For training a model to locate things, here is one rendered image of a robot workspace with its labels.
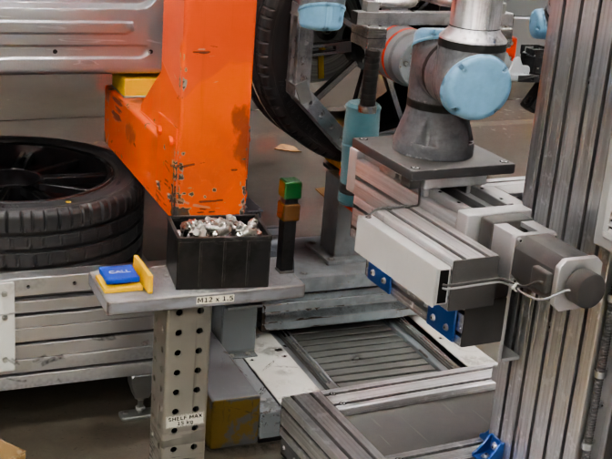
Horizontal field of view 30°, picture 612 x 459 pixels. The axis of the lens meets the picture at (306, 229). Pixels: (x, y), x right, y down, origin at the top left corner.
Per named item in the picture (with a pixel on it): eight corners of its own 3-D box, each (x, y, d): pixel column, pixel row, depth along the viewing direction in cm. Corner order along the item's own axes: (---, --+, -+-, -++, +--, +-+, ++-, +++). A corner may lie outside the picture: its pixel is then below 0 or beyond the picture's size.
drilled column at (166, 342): (190, 450, 263) (198, 281, 249) (204, 473, 254) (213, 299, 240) (148, 456, 259) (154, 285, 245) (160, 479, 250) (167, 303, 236)
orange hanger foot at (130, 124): (161, 139, 316) (166, 15, 305) (223, 199, 271) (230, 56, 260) (102, 142, 310) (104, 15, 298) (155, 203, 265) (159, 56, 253)
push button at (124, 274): (131, 273, 240) (131, 264, 239) (139, 286, 234) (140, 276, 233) (98, 276, 237) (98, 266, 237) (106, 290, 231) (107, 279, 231)
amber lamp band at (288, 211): (292, 215, 249) (294, 198, 247) (300, 221, 245) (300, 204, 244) (275, 217, 247) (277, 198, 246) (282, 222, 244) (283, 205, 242)
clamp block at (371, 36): (369, 41, 271) (371, 19, 269) (385, 49, 263) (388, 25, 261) (349, 41, 269) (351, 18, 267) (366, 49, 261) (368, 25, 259)
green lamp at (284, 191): (294, 193, 247) (296, 176, 246) (301, 199, 244) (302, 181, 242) (277, 194, 246) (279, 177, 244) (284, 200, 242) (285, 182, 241)
